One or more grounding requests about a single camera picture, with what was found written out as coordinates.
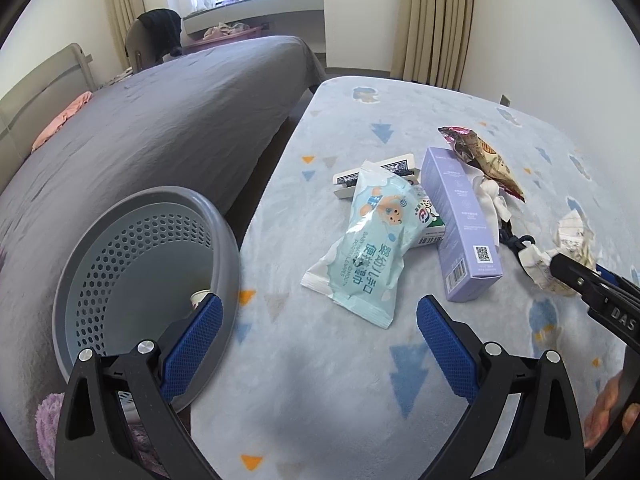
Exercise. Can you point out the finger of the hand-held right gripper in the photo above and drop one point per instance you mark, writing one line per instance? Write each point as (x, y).
(610, 310)
(622, 287)

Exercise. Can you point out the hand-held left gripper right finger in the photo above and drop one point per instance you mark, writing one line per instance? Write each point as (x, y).
(445, 345)

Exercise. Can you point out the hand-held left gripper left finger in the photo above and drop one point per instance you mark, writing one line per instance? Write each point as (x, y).
(195, 345)

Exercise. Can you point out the white paper wrapper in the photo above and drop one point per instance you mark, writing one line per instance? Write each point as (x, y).
(570, 232)

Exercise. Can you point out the grey perforated plastic basket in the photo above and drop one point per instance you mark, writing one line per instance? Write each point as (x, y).
(140, 280)

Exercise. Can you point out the purple cardboard box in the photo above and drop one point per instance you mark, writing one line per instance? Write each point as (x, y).
(460, 210)

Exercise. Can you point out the white tissue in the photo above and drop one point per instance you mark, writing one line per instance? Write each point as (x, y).
(490, 195)

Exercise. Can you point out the person's right hand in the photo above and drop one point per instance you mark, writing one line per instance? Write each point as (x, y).
(605, 415)

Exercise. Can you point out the purple shaggy rug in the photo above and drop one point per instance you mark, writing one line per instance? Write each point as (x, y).
(140, 440)

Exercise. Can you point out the green white small box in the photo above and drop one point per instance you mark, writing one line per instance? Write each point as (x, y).
(430, 232)

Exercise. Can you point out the light blue printed blanket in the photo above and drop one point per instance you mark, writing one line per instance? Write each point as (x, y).
(350, 410)

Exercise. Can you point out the light blue wet wipes packet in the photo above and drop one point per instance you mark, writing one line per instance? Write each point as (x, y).
(360, 250)

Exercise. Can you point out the purple fluffy blanket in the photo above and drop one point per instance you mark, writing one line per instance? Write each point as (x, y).
(47, 430)

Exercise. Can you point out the red beige snack wrapper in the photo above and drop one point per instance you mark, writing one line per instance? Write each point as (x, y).
(492, 165)

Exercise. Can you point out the playing card box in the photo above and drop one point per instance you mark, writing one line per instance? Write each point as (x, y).
(385, 165)

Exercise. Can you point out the grey bed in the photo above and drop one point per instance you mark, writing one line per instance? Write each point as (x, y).
(150, 125)

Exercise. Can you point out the pink cloth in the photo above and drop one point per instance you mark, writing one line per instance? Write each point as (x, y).
(60, 120)

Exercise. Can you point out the grey padded headboard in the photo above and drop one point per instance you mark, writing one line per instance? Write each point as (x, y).
(40, 77)

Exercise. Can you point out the brown chair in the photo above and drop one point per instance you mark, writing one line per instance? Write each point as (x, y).
(136, 40)

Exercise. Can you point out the pink clothes pile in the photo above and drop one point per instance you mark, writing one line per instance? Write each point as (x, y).
(222, 31)

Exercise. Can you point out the black clothing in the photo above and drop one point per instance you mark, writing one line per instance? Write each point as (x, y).
(160, 25)

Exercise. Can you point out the beige curtain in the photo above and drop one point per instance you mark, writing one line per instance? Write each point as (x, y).
(435, 20)
(130, 0)

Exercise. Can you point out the white window ledge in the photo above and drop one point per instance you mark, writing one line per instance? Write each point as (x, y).
(260, 2)

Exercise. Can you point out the white wall outlet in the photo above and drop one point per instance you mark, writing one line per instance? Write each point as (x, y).
(505, 100)

